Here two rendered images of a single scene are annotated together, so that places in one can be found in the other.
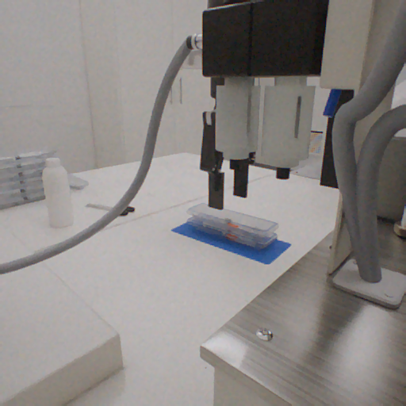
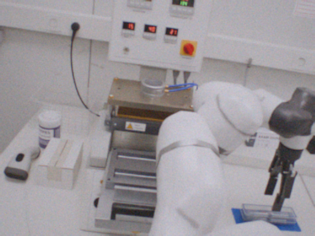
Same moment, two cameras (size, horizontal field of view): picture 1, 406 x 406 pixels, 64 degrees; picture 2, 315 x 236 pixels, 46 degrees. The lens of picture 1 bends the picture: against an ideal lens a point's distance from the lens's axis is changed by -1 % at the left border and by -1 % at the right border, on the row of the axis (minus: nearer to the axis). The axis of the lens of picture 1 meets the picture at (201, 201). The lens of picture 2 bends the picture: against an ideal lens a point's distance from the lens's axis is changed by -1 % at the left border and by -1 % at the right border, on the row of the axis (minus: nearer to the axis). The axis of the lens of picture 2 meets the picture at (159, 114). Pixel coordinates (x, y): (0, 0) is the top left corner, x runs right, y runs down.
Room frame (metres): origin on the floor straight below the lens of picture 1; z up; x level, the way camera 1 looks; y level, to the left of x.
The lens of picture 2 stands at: (1.02, -1.08, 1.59)
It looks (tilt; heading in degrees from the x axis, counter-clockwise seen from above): 26 degrees down; 135
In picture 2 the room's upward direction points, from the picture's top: 9 degrees clockwise
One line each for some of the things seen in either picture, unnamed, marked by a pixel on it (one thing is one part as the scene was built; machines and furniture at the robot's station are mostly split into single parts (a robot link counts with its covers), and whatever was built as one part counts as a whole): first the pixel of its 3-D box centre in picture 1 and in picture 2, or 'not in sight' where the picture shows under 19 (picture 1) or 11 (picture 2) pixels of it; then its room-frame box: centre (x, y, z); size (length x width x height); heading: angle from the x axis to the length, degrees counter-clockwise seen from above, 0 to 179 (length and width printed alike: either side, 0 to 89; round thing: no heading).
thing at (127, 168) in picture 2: not in sight; (144, 170); (0.40, -0.47, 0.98); 0.20 x 0.17 x 0.03; 49
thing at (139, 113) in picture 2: not in sight; (152, 105); (0.21, -0.30, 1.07); 0.22 x 0.17 x 0.10; 49
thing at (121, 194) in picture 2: not in sight; (144, 184); (0.43, -0.50, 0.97); 0.30 x 0.22 x 0.08; 139
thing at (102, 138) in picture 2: not in sight; (103, 136); (0.16, -0.45, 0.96); 0.25 x 0.05 x 0.07; 139
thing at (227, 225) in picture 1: (230, 221); (268, 212); (0.60, -0.06, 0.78); 0.18 x 0.06 x 0.02; 51
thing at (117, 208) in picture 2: not in sight; (143, 213); (0.54, -0.59, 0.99); 0.15 x 0.02 x 0.04; 49
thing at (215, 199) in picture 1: (216, 189); (271, 186); (0.56, -0.03, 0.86); 0.03 x 0.01 x 0.07; 52
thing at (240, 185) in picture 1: (240, 180); (279, 202); (0.62, -0.08, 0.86); 0.03 x 0.01 x 0.07; 52
